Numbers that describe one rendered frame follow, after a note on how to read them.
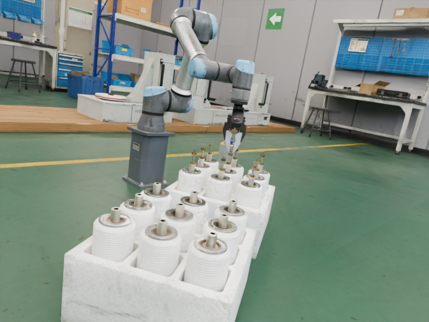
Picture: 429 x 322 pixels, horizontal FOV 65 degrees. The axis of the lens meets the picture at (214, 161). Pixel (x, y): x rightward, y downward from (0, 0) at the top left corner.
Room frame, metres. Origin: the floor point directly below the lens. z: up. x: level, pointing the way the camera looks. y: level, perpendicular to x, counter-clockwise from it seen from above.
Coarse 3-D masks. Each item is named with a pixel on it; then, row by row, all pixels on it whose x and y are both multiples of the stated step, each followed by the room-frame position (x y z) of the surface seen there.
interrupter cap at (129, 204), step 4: (128, 200) 0.87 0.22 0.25; (132, 200) 0.87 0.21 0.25; (144, 200) 0.88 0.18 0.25; (124, 204) 0.83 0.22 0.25; (128, 204) 0.84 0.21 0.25; (132, 204) 0.85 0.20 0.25; (144, 204) 0.86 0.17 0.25; (148, 204) 0.86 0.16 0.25; (152, 204) 0.86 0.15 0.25; (128, 208) 0.82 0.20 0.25; (132, 208) 0.81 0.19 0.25; (136, 208) 0.82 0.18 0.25; (140, 208) 0.82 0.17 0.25; (144, 208) 0.82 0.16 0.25; (148, 208) 0.83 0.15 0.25
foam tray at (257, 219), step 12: (180, 192) 1.21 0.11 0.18; (204, 192) 1.25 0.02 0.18; (264, 192) 1.37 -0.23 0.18; (216, 204) 1.16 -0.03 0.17; (228, 204) 1.16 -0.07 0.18; (264, 204) 1.22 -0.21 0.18; (252, 216) 1.13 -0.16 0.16; (264, 216) 1.14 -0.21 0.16; (252, 228) 1.13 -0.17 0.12; (264, 228) 1.30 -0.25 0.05; (252, 252) 1.13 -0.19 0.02
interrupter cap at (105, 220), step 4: (100, 216) 0.74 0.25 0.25; (104, 216) 0.74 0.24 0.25; (108, 216) 0.75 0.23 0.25; (124, 216) 0.76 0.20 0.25; (128, 216) 0.76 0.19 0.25; (100, 220) 0.72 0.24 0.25; (104, 220) 0.72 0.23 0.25; (108, 220) 0.73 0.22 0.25; (120, 220) 0.74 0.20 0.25; (124, 220) 0.74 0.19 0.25; (128, 220) 0.74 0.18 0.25; (104, 224) 0.70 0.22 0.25; (108, 224) 0.70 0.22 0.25; (112, 224) 0.71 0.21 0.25; (116, 224) 0.71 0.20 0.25; (120, 224) 0.71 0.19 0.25; (124, 224) 0.72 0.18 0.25; (128, 224) 0.72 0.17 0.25
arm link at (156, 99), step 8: (152, 88) 1.74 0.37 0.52; (160, 88) 1.75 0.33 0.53; (144, 96) 1.76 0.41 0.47; (152, 96) 1.74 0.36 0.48; (160, 96) 1.75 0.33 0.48; (168, 96) 1.78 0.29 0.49; (144, 104) 1.75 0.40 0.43; (152, 104) 1.74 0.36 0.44; (160, 104) 1.75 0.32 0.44; (168, 104) 1.78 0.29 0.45; (160, 112) 1.76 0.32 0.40
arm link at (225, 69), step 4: (220, 64) 1.40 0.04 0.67; (224, 64) 1.42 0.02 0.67; (228, 64) 1.48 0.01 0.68; (220, 68) 1.39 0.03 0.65; (224, 68) 1.40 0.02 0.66; (228, 68) 1.41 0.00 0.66; (220, 72) 1.39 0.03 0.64; (224, 72) 1.40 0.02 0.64; (228, 72) 1.40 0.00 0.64; (220, 76) 1.39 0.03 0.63; (224, 76) 1.40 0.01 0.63; (228, 76) 1.40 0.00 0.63; (216, 80) 1.41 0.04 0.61; (220, 80) 1.41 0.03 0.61; (224, 80) 1.42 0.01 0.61; (228, 80) 1.41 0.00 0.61
